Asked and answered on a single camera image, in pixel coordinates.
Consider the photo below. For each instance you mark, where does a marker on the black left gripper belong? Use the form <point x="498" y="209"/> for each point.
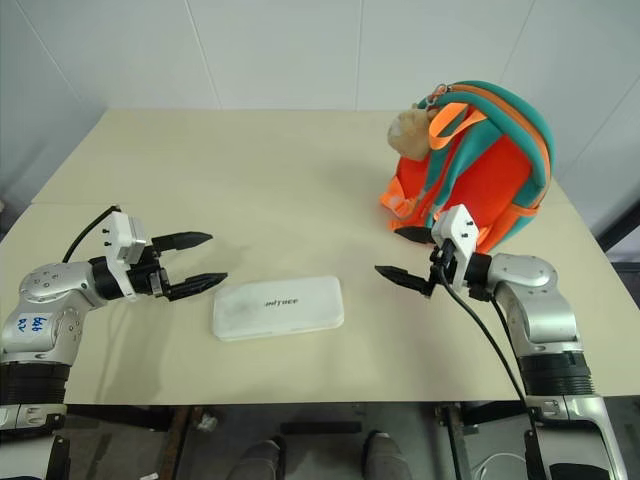
<point x="150" y="277"/>

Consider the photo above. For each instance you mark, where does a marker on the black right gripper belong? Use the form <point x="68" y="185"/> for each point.
<point x="442" y="262"/>

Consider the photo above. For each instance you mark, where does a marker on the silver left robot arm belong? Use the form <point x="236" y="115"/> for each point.
<point x="50" y="295"/>

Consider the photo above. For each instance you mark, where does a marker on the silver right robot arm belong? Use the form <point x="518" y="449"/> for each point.
<point x="540" y="310"/>

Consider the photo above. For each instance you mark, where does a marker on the white pencil case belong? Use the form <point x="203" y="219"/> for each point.
<point x="277" y="307"/>

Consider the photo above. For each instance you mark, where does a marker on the orange and teal backpack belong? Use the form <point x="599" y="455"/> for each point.
<point x="480" y="170"/>

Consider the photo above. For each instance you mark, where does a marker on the beige plush toy pendant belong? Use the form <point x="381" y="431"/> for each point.
<point x="410" y="135"/>

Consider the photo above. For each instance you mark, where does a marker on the crumpled white paper scrap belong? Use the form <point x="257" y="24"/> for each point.
<point x="207" y="423"/>

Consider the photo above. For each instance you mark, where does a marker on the rusty metal table leg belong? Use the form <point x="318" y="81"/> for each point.
<point x="180" y="440"/>

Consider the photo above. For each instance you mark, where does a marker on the dark rounded grey shape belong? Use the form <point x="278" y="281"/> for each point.
<point x="382" y="455"/>
<point x="262" y="457"/>

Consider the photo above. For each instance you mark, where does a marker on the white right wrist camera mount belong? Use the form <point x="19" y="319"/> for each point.
<point x="457" y="227"/>

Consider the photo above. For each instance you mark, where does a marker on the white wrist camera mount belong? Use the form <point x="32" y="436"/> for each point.
<point x="119" y="235"/>
<point x="457" y="227"/>

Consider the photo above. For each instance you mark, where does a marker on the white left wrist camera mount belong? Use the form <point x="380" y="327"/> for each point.
<point x="119" y="235"/>

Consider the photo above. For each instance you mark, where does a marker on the black metal frame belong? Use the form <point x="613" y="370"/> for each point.
<point x="622" y="200"/>

